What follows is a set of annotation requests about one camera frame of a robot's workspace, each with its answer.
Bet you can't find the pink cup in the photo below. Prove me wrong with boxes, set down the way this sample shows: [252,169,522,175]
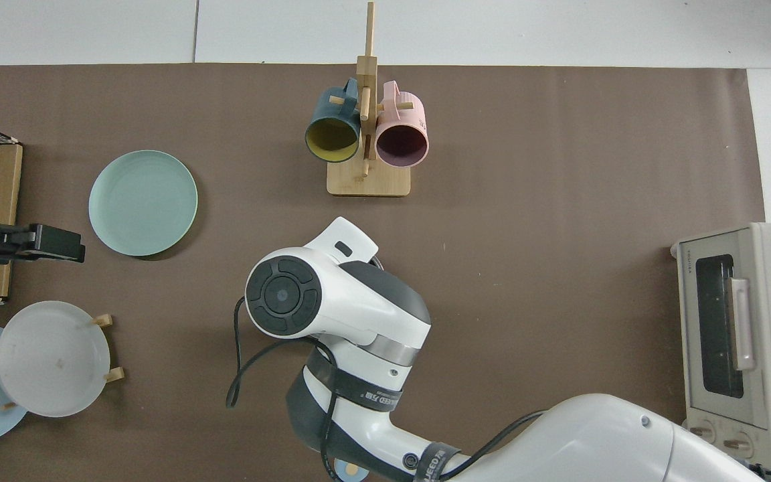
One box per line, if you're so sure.
[374,80,430,168]

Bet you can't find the wooden cup stand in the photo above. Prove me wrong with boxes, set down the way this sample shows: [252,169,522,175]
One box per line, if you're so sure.
[327,1,415,197]

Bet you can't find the dark teal cup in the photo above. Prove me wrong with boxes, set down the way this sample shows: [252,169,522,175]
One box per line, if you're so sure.
[304,78,362,163]

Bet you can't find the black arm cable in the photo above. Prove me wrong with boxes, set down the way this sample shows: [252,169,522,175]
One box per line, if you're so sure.
[225,295,343,482]

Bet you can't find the white plate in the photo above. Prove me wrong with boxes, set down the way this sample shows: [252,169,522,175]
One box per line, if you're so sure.
[0,301,110,418]

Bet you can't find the brown table cloth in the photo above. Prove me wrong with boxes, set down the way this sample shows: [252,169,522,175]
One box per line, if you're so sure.
[0,64,766,482]

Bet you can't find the green plate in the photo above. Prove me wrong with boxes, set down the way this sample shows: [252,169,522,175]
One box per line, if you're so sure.
[88,149,199,257]

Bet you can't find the wooden plate rack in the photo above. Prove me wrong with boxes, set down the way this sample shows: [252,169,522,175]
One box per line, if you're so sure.
[0,313,125,410]

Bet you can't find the small blue round thing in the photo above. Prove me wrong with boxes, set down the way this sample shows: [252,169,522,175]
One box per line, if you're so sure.
[334,457,369,481]

